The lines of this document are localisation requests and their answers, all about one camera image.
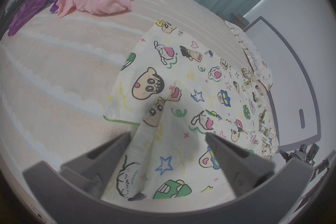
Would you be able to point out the white printed pillow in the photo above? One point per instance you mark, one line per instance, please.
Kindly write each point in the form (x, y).
(258, 65)

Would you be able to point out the grey bedside table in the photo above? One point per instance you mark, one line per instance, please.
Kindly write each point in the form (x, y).
(238, 19)

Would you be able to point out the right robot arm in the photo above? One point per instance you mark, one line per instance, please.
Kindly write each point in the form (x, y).
(304, 154)

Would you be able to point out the bed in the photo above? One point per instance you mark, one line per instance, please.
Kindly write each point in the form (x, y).
(65, 65)

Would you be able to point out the white printed pyjama top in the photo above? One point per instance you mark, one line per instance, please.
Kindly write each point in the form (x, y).
(183, 73)

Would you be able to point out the purple satin garment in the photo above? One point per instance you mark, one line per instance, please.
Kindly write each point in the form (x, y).
(31, 7)

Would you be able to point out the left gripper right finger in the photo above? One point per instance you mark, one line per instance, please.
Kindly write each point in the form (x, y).
(236, 167)

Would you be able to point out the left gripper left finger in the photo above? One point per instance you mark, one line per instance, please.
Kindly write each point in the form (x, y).
(105, 162)

